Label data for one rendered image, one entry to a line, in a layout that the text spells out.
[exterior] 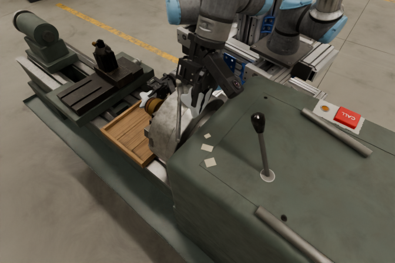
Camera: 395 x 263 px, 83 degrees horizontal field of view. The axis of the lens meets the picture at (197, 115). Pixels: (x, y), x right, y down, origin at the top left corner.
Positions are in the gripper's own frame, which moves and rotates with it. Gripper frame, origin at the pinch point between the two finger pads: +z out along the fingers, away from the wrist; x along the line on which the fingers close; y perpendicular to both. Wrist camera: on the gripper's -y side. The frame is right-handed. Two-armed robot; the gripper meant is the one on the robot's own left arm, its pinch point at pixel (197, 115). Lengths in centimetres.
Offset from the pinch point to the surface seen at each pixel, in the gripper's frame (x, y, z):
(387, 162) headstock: -23, -45, -3
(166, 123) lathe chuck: -2.7, 11.9, 11.3
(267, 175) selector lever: -1.2, -22.7, 5.5
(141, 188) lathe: -18, 32, 76
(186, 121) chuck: -5.2, 6.0, 7.8
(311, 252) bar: 8.6, -36.8, 7.6
